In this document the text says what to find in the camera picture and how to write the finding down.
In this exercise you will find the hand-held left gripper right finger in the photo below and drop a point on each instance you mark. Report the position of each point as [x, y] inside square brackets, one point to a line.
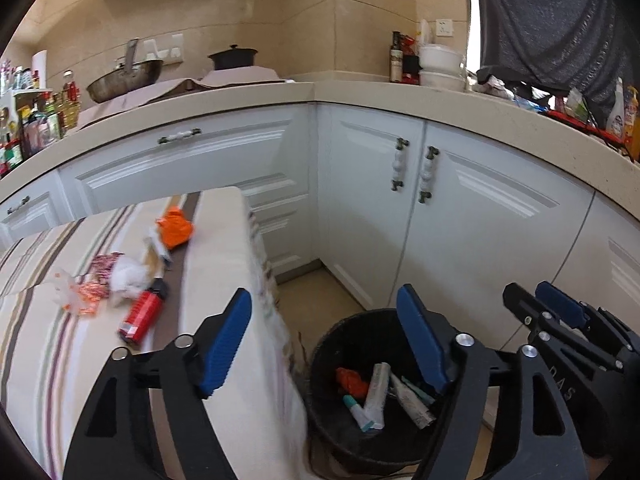
[422, 345]

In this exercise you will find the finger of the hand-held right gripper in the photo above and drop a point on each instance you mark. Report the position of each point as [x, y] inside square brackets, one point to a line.
[560, 302]
[522, 305]

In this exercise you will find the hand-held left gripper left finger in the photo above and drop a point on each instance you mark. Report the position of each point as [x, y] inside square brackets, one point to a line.
[225, 345]

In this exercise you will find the blue sachet packet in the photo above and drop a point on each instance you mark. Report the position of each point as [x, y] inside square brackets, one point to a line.
[420, 391]

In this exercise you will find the long white tube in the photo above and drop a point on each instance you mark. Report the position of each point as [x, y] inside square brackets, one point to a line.
[412, 402]

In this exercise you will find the light blue white tube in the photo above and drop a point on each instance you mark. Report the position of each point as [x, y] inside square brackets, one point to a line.
[377, 400]

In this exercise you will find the black trash bin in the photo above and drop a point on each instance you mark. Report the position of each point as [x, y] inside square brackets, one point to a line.
[350, 340]

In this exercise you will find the red plastic bag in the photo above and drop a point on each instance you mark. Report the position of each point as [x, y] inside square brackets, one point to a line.
[352, 381]

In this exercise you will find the red bottle with black cap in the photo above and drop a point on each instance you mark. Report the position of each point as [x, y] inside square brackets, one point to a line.
[142, 312]

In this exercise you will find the teal cap tube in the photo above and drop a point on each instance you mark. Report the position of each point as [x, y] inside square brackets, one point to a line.
[356, 410]

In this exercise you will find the white paper stick wrapper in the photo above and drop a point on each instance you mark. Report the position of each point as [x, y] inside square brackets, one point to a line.
[159, 250]

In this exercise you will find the white tissue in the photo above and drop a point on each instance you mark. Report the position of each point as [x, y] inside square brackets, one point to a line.
[129, 276]

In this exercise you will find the orange plastic bag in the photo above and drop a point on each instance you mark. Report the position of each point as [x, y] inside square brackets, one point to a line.
[175, 230]

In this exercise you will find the red white patterned wrapper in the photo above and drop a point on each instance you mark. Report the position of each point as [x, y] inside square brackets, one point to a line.
[106, 266]

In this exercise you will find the clear plastic wrapper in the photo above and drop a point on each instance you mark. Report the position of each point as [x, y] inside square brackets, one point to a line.
[80, 296]

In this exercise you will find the striped tablecloth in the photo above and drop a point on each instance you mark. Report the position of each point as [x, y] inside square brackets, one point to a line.
[210, 260]

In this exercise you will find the white kitchen cabinets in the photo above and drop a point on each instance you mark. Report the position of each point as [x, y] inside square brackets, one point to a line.
[500, 220]

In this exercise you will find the orange liquid bottle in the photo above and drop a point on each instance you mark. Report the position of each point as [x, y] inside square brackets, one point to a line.
[633, 125]

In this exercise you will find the white spray bottle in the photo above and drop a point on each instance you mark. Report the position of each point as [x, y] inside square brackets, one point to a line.
[616, 115]

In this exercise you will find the pile of plastic bags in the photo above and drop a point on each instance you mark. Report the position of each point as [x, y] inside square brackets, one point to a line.
[505, 91]

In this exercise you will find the white lidded container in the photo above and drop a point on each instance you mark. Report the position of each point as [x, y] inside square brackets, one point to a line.
[442, 81]
[440, 59]

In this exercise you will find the pink stove cover cloth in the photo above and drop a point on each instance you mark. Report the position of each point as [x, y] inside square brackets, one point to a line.
[165, 91]

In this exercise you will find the red packet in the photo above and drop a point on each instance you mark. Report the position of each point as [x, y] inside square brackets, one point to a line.
[411, 67]

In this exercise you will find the dark oil bottle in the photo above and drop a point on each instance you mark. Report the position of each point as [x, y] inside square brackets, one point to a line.
[396, 62]

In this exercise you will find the steel wok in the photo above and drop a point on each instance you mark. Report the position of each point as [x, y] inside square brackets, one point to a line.
[125, 82]

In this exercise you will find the dark grey hanging cloth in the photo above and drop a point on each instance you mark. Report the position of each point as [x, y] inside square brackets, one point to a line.
[555, 20]

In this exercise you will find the black pot with lid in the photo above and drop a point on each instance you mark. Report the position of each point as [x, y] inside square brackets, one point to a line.
[232, 59]

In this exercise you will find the white plastic bag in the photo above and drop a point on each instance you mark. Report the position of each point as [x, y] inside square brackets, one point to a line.
[425, 32]

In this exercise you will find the cluster of condiment bottles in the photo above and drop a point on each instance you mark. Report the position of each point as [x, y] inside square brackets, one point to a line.
[40, 120]

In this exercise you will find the white paper roll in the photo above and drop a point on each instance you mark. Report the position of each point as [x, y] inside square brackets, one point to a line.
[40, 67]

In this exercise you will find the white wall outlet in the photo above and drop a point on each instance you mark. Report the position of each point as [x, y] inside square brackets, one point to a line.
[443, 28]

